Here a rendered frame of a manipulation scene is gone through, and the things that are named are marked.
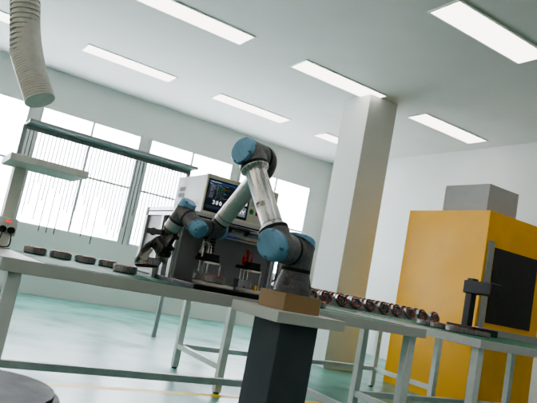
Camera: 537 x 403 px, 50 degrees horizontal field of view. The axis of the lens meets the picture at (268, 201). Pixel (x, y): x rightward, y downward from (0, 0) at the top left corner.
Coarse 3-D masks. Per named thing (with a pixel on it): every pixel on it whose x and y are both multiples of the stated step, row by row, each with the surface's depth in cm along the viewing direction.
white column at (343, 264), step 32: (352, 128) 711; (384, 128) 707; (352, 160) 696; (384, 160) 706; (352, 192) 681; (352, 224) 678; (320, 256) 704; (352, 256) 677; (320, 288) 690; (352, 288) 676; (320, 352) 662; (352, 352) 675
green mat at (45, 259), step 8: (32, 256) 257; (40, 256) 277; (48, 256) 301; (56, 264) 222; (64, 264) 237; (72, 264) 255; (80, 264) 274; (88, 264) 298; (96, 272) 225; (104, 272) 236; (112, 272) 252; (144, 280) 235; (152, 280) 250; (160, 280) 269
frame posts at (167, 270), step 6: (180, 234) 279; (180, 240) 279; (174, 246) 277; (174, 252) 278; (168, 258) 286; (174, 258) 277; (162, 264) 284; (168, 264) 277; (174, 264) 277; (270, 264) 317; (162, 270) 284; (168, 270) 275; (270, 270) 317; (276, 270) 310; (168, 276) 275; (270, 276) 317; (276, 276) 308; (264, 282) 318; (270, 282) 317
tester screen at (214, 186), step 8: (216, 184) 294; (224, 184) 296; (208, 192) 292; (216, 192) 294; (224, 192) 296; (232, 192) 299; (208, 200) 292; (216, 200) 294; (224, 200) 296; (208, 208) 292
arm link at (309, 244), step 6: (294, 234) 221; (300, 234) 221; (300, 240) 219; (306, 240) 220; (312, 240) 222; (306, 246) 220; (312, 246) 222; (300, 252) 216; (306, 252) 219; (312, 252) 223; (300, 258) 217; (306, 258) 220; (312, 258) 224; (282, 264) 223; (294, 264) 219; (300, 264) 219; (306, 264) 220
